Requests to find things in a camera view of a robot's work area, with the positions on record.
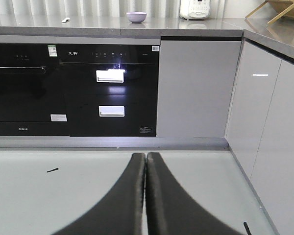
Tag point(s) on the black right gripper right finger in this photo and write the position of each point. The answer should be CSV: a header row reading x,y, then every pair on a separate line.
x,y
184,197

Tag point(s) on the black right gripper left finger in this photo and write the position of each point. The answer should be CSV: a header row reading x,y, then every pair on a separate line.
x,y
119,212

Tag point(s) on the lilac plastic bowl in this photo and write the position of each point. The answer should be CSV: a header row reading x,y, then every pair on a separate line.
x,y
136,17

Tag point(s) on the black drawer appliance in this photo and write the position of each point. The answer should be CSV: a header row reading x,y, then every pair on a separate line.
x,y
110,90

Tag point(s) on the grey side cabinet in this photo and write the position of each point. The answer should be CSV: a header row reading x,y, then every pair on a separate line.
x,y
260,129

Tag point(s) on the grey cabinet door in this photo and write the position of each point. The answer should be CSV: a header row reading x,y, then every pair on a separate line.
x,y
195,85

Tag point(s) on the black built-in oven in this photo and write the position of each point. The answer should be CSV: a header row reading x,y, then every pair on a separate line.
x,y
31,97

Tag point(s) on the white rice cooker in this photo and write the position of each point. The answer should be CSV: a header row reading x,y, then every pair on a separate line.
x,y
195,9

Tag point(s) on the wooden rack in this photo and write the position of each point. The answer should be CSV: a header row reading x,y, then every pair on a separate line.
x,y
283,8

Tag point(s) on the white pleated curtain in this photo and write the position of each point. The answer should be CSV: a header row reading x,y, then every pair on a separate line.
x,y
117,8

